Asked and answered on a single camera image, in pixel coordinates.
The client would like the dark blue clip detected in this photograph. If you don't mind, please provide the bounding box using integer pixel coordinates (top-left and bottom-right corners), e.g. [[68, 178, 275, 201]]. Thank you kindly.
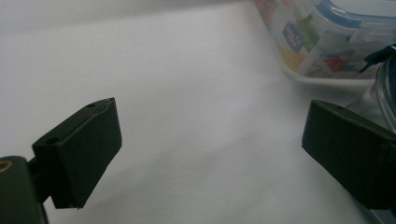
[[358, 43, 396, 75]]

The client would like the clear glass jar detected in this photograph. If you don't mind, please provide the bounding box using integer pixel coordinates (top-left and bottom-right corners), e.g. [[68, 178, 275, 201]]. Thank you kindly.
[[345, 52, 396, 133]]

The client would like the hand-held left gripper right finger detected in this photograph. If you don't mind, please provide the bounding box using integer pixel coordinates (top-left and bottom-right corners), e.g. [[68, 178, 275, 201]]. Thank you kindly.
[[301, 99, 396, 211]]

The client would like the clear plastic storage box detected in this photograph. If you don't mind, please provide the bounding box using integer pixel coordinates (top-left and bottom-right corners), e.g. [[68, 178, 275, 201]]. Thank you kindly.
[[251, 0, 396, 84]]

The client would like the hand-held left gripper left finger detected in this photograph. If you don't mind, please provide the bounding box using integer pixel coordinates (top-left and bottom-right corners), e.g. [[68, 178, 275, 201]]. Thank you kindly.
[[32, 97, 123, 210]]

